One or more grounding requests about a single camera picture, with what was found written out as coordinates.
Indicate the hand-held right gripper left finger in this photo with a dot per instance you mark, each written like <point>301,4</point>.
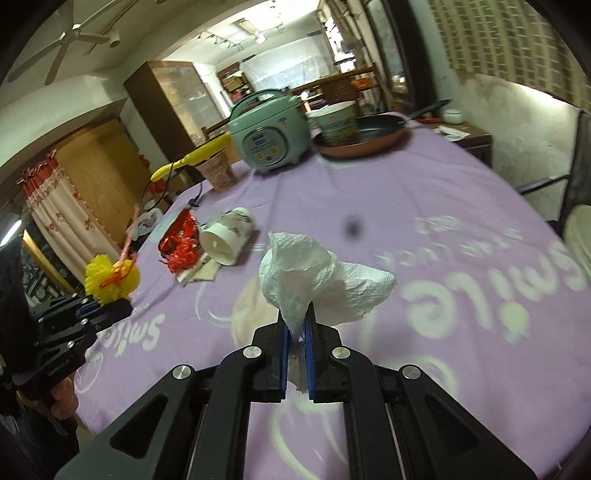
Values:
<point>285,369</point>

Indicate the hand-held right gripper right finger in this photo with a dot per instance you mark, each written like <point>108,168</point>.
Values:
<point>311,369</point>

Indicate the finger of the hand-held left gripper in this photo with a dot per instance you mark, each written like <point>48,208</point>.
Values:
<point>69,310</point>
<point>108,316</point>

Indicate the yellow pom-pom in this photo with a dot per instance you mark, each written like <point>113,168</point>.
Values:
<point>111,279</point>

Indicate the white paper towel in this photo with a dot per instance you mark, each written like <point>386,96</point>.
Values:
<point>314,277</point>

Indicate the person's left hand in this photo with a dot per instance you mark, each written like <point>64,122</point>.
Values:
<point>62,399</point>

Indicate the white plastic bag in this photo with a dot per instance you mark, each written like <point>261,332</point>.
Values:
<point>147,224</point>

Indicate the beige cloth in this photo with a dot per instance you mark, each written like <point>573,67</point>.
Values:
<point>203,274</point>

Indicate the floral curtain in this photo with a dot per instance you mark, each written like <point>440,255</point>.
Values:
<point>55,207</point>

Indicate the white paper cup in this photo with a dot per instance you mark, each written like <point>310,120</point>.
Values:
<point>226,235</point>

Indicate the plywood cabinet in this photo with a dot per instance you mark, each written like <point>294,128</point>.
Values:
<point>101,170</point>

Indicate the pink instant noodle cup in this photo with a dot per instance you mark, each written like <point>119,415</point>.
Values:
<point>219,173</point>

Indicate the purple printed tablecloth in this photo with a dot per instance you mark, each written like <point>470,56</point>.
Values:
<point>415,194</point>

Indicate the wooden glass cabinet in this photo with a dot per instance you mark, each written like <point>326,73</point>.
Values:
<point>171,101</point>

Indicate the light green rice cooker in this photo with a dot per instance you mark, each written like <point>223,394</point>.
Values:
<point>268,134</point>

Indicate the copper frying pan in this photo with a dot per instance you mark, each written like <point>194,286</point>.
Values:
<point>374,138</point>

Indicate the green instant noodle bowl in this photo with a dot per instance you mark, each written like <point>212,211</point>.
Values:
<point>334,124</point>

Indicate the white ceiling fan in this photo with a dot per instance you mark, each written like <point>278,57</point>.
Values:
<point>64,39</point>

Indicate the wooden side table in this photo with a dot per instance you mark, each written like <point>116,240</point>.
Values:
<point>475,143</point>

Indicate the white small jar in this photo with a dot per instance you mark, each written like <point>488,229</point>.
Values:
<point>453,116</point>

